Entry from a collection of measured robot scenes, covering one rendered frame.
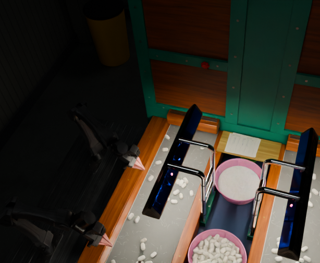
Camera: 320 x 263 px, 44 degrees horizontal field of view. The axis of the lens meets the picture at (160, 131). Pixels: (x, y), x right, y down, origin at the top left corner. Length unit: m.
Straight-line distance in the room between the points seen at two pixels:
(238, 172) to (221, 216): 0.26
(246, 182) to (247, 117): 0.35
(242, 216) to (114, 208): 0.66
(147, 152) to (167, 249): 0.58
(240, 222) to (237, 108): 0.59
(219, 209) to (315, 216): 0.47
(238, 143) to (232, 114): 0.17
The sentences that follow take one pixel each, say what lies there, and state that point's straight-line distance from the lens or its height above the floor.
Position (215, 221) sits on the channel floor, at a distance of 2.09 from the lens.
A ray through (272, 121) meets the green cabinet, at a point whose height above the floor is 0.93.
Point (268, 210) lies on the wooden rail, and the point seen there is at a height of 0.76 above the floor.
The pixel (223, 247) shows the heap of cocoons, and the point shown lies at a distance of 1.95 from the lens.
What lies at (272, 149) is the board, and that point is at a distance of 2.24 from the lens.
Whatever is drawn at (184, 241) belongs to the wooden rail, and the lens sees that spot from 1.94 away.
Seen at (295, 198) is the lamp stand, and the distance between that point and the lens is 1.68.
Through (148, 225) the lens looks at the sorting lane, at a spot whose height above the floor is 0.74.
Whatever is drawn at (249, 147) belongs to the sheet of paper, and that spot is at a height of 0.78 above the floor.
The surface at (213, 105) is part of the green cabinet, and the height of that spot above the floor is 0.95.
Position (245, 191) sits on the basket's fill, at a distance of 2.12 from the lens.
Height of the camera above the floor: 2.52
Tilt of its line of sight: 49 degrees down
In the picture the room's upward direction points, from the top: 8 degrees counter-clockwise
